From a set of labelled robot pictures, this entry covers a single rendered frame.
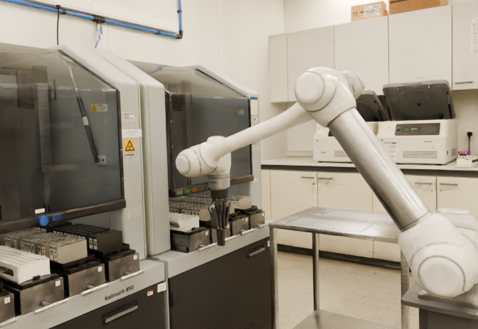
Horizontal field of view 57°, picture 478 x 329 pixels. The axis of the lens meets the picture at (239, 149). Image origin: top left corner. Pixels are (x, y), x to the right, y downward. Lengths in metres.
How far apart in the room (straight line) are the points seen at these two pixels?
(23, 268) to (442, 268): 1.16
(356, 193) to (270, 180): 0.88
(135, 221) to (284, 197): 2.70
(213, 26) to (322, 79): 2.76
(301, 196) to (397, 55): 1.54
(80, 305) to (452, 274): 1.10
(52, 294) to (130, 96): 0.75
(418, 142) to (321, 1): 1.94
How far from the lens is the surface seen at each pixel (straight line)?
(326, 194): 4.09
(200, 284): 1.97
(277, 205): 4.36
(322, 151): 4.07
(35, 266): 1.49
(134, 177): 1.74
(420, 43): 4.13
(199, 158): 1.59
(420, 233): 1.29
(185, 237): 1.87
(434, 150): 3.78
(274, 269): 2.02
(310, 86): 1.30
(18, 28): 2.81
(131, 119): 1.73
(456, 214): 1.48
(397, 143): 3.84
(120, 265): 1.63
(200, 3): 3.91
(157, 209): 1.84
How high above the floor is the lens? 1.25
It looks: 3 degrees down
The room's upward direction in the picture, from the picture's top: 2 degrees counter-clockwise
